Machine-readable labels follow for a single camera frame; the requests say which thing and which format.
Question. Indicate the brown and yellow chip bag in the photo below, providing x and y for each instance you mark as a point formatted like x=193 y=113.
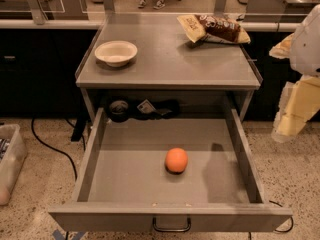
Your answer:
x=210 y=28

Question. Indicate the grey open drawer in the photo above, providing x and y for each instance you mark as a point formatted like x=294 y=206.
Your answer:
x=123 y=182

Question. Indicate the clear plastic bin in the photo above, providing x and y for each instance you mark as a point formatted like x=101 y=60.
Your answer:
x=12 y=161

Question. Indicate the grey metal post left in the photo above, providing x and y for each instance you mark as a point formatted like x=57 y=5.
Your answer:
x=36 y=12

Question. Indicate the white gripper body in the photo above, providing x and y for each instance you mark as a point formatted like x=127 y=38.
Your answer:
x=307 y=47

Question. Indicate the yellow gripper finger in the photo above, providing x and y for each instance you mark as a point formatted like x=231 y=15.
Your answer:
x=299 y=102
x=282 y=49

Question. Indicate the orange fruit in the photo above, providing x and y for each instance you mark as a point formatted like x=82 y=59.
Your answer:
x=176 y=160

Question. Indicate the black item with white tag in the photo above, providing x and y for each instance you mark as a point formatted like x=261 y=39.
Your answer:
x=147 y=110

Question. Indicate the black tape roll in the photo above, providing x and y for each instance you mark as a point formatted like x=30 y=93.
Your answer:
x=118 y=110

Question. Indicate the black drawer handle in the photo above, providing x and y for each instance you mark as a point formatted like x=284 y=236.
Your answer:
x=171 y=225

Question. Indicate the white bowl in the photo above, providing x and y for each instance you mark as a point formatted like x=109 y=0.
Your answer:
x=116 y=53

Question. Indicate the grey counter cabinet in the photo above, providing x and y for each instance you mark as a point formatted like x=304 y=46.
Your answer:
x=167 y=66

